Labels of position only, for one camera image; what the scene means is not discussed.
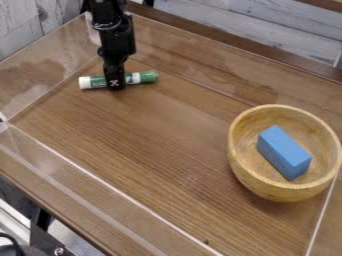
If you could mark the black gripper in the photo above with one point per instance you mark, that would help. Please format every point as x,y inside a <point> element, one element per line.
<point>113,24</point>

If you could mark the green white marker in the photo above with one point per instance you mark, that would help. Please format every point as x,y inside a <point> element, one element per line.
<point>93,82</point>

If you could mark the brown wooden bowl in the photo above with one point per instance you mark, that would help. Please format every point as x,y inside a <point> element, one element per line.
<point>255,172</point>

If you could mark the clear acrylic corner brace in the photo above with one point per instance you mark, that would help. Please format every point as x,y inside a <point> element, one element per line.
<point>91,28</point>

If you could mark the blue foam block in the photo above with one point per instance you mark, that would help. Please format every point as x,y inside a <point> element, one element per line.
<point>283,152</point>

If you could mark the clear acrylic tray wall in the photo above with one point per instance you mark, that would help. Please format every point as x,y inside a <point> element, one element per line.
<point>128,164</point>

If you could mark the black metal table bracket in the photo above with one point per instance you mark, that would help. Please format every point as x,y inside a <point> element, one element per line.
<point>41,240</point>

